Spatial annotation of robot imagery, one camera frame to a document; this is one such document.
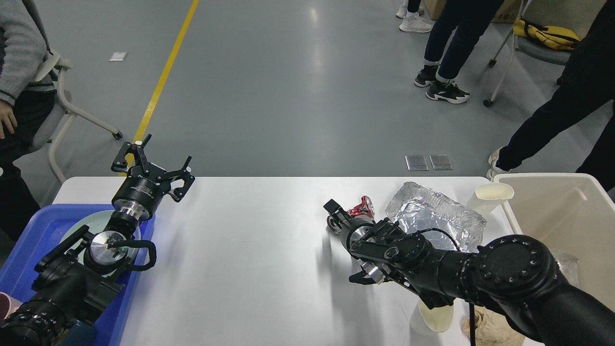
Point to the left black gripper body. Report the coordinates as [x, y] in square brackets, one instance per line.
[139, 196]

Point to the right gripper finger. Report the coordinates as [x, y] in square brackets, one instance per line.
[337, 215]

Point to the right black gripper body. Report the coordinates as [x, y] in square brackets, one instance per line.
[351, 230]

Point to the crushed red can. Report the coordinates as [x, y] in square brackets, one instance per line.
[364, 211]

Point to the green plate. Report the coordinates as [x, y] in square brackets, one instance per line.
[91, 221]

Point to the foil tray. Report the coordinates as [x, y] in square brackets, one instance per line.
[568, 266]
[417, 208]

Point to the dark teal mug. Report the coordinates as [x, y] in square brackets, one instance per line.
[80, 334]

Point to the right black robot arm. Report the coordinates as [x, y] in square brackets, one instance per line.
[515, 276]

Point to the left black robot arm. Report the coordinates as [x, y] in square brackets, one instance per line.
[77, 280]

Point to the left floor plate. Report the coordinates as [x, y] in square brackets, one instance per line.
[416, 163]

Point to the floor plate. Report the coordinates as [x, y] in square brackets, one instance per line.
[441, 162]
[416, 163]

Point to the blue plastic tray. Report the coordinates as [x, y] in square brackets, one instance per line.
[44, 232]

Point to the right floor plate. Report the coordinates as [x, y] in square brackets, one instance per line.
[441, 162]

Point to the left grey office chair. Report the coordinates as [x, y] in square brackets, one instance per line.
[63, 114]

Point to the white paper cup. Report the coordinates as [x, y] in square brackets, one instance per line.
[487, 197]
[425, 321]

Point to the seated person grey sweater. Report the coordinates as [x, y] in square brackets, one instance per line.
[25, 104]

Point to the pink mug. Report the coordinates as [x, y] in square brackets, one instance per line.
[8, 305]

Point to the person with white shoes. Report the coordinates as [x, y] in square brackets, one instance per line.
[410, 12]

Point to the person with black sneakers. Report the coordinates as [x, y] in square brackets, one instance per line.
[451, 41]

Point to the beige plastic bin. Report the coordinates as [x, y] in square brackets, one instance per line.
[570, 212]

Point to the cardboard box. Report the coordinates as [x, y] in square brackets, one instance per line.
[507, 12]

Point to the person with beige sneakers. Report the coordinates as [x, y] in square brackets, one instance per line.
[588, 83]

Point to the yellow bag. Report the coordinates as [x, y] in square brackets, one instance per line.
[553, 37]

